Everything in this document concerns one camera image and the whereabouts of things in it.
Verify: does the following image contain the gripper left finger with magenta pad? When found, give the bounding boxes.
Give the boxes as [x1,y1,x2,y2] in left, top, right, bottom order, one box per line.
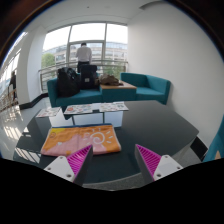
[45,145,93,186]

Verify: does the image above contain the person at far left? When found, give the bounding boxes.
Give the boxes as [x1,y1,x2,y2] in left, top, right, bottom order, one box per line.
[9,71,16,100]

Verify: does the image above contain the left printed paper sheet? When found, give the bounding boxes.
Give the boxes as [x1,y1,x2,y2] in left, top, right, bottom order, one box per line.
[37,107,60,118]

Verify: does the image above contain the metal balcony railing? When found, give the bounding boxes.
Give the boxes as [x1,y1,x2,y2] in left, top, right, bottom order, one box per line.
[39,59,128,93]

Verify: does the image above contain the middle printed paper sheet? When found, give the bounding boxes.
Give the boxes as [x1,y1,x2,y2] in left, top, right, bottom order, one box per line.
[65,104,92,115]

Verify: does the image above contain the brown bag on sofa table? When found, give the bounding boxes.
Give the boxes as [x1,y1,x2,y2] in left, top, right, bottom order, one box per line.
[99,74,119,86]

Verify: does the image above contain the teal chair at right edge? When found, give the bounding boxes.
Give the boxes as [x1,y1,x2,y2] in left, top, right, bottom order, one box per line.
[203,116,224,162]

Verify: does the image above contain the person in white shirt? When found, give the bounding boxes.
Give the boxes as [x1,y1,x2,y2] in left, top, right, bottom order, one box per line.
[76,42,92,70]

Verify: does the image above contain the teal corner sofa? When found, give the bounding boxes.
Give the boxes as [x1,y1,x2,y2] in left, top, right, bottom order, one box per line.
[47,72,171,107]

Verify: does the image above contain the printed paper sheet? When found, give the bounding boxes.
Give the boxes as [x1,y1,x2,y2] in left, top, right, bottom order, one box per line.
[37,107,60,118]
[65,104,92,115]
[99,102,127,112]

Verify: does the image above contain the dark blue bag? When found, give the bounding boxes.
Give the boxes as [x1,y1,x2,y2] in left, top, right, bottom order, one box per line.
[80,65,97,89]

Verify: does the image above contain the black backpack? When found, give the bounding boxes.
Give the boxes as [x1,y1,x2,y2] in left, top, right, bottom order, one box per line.
[57,67,80,97]

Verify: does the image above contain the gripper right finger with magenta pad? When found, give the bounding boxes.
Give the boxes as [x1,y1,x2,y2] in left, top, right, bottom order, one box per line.
[135,144,182,184]

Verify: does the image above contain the right printed paper sheet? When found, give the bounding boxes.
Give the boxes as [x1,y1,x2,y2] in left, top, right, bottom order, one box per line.
[99,102,127,112]

